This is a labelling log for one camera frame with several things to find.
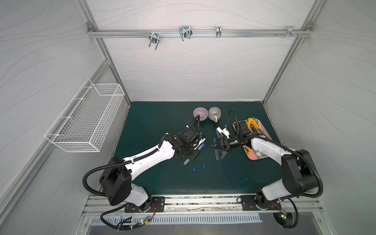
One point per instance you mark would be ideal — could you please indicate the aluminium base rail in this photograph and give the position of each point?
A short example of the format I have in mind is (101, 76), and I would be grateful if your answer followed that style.
(201, 203)

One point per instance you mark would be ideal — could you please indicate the white wire basket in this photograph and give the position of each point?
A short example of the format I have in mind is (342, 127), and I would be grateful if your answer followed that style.
(85, 122)

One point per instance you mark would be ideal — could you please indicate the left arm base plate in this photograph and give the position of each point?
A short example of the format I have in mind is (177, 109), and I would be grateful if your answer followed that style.
(152, 204)

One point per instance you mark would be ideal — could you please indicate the test tube six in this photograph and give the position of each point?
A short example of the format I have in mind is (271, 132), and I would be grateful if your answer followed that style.
(216, 155)

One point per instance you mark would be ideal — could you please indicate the aluminium cross bar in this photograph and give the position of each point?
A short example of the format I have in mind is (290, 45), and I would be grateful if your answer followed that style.
(197, 33)

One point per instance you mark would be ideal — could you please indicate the metal clamp two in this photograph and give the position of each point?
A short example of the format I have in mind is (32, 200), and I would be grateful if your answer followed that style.
(185, 32)

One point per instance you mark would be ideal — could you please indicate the metal clamp three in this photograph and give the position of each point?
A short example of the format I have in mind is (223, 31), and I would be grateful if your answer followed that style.
(218, 31)

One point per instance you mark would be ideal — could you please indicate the checked cloth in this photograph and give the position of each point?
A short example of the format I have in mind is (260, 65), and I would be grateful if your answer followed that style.
(261, 152)

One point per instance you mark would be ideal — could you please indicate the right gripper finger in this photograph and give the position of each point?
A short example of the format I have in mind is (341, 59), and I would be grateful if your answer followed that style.
(219, 148)
(215, 142)

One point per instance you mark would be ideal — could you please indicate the grey ribbed mug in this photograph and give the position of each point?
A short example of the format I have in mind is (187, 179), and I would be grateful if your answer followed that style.
(214, 114)

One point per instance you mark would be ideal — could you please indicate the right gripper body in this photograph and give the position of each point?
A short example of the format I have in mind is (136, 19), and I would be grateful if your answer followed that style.
(226, 144)

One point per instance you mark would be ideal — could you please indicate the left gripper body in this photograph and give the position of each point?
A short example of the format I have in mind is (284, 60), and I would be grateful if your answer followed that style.
(193, 148)

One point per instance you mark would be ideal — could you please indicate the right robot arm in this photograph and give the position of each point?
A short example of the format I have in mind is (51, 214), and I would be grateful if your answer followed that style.
(299, 176)

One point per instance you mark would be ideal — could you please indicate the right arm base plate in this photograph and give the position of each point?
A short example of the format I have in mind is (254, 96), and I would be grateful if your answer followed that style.
(249, 202)

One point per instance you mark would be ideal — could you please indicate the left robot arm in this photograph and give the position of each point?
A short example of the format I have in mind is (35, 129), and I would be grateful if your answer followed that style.
(118, 175)

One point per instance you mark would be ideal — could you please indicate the metal clamp one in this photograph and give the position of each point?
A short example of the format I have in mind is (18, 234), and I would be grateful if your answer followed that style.
(154, 38)

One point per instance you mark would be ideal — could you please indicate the metal clamp four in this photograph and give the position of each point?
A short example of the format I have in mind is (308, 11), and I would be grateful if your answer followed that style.
(289, 33)

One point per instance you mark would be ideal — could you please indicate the yellow tongs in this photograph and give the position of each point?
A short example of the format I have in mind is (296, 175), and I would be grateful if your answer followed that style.
(253, 124)

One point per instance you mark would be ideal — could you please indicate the green table mat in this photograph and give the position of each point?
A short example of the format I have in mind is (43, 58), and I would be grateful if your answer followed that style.
(146, 124)

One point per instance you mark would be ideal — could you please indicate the purple bowl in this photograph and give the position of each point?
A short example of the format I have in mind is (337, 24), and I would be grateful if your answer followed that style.
(201, 112)

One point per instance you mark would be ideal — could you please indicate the pink tray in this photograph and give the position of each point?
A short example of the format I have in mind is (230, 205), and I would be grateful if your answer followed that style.
(255, 152)

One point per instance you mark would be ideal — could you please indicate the test tube three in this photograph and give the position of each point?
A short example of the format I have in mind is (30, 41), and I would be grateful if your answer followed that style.
(201, 146)

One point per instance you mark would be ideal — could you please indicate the test tube ten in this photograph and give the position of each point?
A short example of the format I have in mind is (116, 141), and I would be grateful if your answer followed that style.
(224, 153)

